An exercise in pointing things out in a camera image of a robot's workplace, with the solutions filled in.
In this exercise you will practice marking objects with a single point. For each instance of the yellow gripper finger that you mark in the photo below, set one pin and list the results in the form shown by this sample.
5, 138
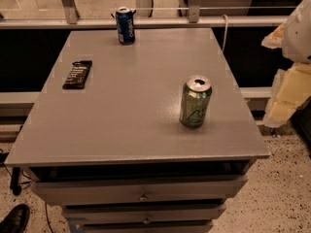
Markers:
290, 89
274, 40

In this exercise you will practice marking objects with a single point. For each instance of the green soda can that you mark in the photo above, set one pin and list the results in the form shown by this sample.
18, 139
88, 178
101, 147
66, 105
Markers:
197, 91

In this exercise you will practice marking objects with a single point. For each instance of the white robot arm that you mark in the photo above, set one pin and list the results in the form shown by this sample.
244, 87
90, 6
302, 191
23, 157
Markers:
297, 34

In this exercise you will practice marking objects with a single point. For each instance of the blue pepsi can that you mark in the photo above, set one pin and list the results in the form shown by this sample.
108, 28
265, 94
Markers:
125, 25

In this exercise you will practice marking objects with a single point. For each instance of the black rxbar chocolate bar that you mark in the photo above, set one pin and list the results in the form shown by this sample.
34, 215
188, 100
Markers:
76, 79

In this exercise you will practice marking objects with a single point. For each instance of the middle grey drawer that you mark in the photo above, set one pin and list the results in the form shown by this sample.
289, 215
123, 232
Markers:
155, 213

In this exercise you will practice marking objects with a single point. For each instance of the grey drawer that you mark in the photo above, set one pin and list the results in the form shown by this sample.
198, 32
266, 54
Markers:
139, 190
155, 213

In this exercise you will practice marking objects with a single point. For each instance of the grey drawer cabinet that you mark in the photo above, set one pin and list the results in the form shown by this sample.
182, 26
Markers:
125, 124

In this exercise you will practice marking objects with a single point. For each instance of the top grey drawer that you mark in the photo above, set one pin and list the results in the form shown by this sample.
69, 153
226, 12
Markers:
139, 190

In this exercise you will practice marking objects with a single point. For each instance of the black leather shoe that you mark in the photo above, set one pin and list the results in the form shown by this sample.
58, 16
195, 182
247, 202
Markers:
16, 220

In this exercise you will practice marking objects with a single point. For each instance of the metal railing frame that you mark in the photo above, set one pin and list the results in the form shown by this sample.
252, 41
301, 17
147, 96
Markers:
98, 14

